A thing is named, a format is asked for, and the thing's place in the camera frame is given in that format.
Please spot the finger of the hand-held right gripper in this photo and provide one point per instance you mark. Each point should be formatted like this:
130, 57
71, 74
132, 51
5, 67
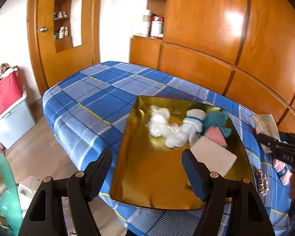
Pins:
269, 141

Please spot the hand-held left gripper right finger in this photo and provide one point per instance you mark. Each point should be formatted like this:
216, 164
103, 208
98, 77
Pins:
194, 177

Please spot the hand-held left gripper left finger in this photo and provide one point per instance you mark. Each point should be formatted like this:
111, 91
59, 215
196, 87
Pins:
98, 174

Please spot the white packet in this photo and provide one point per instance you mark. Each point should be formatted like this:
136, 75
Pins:
265, 125

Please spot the pink microfiber dishcloth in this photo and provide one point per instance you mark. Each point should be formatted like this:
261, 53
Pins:
276, 163

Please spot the white cloth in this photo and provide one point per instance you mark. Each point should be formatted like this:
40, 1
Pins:
211, 154

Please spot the gold tin tray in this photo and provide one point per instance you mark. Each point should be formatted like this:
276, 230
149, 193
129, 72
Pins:
150, 177

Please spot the brown patterned item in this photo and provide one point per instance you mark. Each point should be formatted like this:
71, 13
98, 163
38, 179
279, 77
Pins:
264, 186

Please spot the pink cloth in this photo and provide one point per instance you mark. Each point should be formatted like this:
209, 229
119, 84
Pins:
215, 135

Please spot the white knitted socks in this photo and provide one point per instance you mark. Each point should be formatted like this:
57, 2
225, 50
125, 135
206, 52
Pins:
186, 130

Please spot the light blue fluffy cloth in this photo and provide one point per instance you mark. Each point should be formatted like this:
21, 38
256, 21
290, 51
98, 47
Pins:
213, 119

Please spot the white plastic-wrapped bundle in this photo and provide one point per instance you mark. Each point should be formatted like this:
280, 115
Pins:
159, 125

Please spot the white cardboard piece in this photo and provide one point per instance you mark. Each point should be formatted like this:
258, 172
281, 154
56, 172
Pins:
27, 189

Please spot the blue plaid bedsheet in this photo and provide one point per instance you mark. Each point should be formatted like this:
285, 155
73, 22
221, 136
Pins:
88, 98

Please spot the green translucent sheet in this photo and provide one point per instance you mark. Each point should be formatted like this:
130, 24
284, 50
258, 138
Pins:
5, 177

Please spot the grey plastic storage bin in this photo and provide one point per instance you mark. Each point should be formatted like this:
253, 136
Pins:
12, 125

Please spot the red storage box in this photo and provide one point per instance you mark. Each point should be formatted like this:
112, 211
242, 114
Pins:
7, 95

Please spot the wooden door with shelf niche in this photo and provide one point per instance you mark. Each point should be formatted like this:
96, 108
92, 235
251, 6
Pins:
44, 61

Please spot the pile of clothes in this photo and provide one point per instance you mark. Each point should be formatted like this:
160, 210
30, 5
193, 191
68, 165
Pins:
5, 68

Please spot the wooden wardrobe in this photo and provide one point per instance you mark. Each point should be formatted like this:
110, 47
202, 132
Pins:
199, 17

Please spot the wooden shelf with bottles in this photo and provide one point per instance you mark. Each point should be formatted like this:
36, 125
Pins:
64, 32

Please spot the metal door knob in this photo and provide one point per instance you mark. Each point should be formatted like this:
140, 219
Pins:
42, 29

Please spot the tall white bottle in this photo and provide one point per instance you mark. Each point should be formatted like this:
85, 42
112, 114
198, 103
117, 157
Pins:
147, 22

